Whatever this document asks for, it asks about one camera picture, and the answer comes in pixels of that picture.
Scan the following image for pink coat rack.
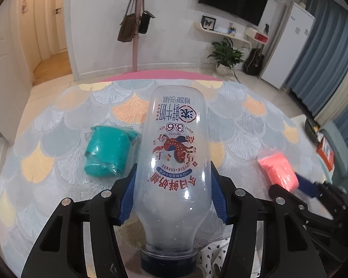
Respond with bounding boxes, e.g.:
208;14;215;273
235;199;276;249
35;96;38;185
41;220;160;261
132;0;150;71

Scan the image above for beige hallway door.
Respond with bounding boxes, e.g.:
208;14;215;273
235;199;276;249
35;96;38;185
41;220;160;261
51;0;68;51

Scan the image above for white door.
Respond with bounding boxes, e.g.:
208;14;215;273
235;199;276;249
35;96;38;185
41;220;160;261
0;3;32;145

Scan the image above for fan pattern tablecloth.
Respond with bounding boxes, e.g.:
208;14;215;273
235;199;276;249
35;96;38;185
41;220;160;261
0;78;337;278

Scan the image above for white low wall shelf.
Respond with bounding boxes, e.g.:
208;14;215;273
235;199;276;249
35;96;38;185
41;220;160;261
195;22;251;47

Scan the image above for orange tissue box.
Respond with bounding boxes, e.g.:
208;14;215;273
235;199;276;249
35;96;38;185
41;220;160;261
316;136;335;170

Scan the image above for white coffee table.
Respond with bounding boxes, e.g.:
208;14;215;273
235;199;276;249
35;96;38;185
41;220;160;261
290;114;331;163

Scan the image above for blue grey ottoman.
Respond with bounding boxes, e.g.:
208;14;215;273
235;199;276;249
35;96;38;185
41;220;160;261
319;120;348;180

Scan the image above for white red wall shelf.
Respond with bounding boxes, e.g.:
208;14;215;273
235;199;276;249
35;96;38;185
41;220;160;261
245;27;269;43

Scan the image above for dark bowl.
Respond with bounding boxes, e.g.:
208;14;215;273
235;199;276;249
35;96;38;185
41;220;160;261
304;119;321;142

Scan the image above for black shoulder bag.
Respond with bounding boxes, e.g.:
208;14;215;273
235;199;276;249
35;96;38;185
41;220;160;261
138;10;155;34

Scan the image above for potted green plant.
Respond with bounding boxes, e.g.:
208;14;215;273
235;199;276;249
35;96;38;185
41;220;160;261
207;39;247;76

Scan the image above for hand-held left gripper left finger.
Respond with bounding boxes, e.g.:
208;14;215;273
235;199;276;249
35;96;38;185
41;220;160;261
21;168;145;278

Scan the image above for clear plastic milk bottle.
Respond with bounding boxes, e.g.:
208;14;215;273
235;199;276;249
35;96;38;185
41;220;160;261
134;85;213;278

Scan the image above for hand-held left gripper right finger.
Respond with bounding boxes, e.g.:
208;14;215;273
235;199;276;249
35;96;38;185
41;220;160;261
210;162;328;278

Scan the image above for cream curtain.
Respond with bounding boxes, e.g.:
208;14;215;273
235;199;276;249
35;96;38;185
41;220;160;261
316;72;348;122

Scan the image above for teal plastic bag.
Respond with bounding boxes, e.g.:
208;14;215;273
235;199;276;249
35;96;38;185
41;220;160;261
84;125;141;178

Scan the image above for brown tote bag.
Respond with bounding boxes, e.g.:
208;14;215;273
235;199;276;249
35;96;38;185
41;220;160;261
117;0;137;42

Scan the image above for butterfly picture frame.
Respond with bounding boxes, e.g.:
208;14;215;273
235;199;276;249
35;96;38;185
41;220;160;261
201;15;216;31

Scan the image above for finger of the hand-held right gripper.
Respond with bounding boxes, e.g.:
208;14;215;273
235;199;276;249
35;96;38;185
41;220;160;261
293;172;348;218
268;185;348;238

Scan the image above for black acoustic guitar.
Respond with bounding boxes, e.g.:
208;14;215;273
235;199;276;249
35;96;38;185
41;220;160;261
243;42;265;76

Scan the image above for white refrigerator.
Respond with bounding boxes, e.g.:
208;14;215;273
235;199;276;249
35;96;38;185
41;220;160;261
259;1;316;90

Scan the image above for white polka dot paper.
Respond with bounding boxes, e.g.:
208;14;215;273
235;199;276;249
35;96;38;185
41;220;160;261
199;237;231;278

